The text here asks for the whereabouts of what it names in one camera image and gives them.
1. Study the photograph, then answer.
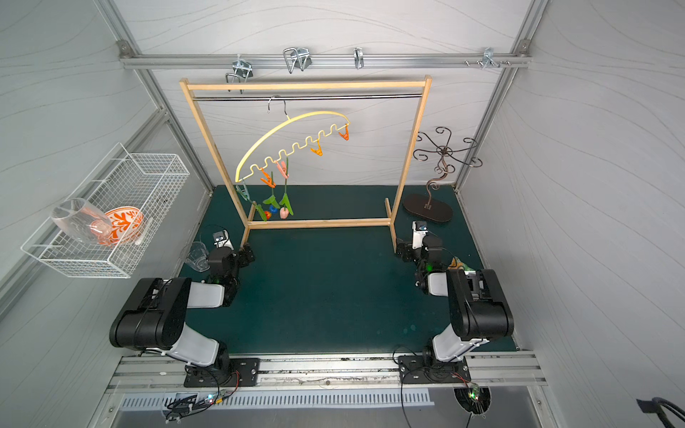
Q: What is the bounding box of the orange yellow tulip flower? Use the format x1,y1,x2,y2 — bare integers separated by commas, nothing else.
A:
247,193,271,222

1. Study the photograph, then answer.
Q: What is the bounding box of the blue tulip flower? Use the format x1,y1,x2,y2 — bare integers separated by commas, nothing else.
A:
263,178,281,213

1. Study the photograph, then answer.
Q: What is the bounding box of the teal clothes clip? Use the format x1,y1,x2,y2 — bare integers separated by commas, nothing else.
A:
235,184,252,202

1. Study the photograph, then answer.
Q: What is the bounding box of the pink tulip flower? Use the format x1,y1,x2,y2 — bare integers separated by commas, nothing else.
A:
279,160,293,219

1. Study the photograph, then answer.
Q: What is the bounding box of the orange clip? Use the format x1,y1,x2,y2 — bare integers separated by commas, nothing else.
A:
339,125,350,141
310,142,323,156
260,170,276,189

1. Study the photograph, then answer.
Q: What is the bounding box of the yellow wavy clothes hanger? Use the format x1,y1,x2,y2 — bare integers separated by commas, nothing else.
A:
235,96,351,183

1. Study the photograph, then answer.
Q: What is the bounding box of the pink clothes clip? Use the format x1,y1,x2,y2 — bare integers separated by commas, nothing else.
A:
276,162,289,179

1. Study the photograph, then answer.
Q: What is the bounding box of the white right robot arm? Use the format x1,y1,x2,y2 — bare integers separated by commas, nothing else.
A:
396,235,515,363

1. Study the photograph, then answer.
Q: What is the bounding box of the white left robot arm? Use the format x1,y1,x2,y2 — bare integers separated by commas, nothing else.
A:
109,244,255,373

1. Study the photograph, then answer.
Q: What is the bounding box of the clear faceted drinking glass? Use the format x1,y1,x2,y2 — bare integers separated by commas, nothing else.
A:
184,241,210,272

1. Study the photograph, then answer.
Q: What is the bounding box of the green snack bag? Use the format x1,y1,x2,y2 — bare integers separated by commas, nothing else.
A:
448,257,476,274

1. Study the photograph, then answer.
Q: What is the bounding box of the orange white patterned bowl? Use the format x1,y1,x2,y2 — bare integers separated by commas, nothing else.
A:
97,206,146,246

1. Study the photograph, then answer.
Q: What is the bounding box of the clear plastic pitcher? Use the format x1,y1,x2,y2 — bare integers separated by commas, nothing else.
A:
50,198,112,245

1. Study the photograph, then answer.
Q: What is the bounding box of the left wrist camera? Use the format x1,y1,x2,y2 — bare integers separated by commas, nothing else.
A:
212,229,234,250

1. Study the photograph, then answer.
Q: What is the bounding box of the wooden clothes rack frame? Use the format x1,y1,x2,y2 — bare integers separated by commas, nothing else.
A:
179,75,433,247

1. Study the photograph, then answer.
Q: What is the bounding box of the bronze wire jewelry stand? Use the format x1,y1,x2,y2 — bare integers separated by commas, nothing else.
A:
402,126,483,223

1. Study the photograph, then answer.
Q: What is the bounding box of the white wire wall basket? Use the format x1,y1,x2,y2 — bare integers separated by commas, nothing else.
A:
21,144,189,279

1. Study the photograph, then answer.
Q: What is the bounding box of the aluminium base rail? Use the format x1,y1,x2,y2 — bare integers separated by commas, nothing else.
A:
108,351,547,392

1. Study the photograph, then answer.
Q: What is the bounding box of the metal hook bracket left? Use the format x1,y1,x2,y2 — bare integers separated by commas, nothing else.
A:
226,55,253,84

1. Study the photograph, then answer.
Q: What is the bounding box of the metal hook bracket small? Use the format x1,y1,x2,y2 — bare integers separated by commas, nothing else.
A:
353,47,364,70

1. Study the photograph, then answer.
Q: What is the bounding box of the metal hook bracket middle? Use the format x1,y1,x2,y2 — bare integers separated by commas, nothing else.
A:
283,47,312,74

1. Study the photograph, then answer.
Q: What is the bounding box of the metal hook bracket right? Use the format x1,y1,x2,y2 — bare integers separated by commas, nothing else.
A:
464,47,511,70

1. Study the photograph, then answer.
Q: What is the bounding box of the aluminium top rail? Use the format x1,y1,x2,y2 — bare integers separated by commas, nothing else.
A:
118,41,533,71

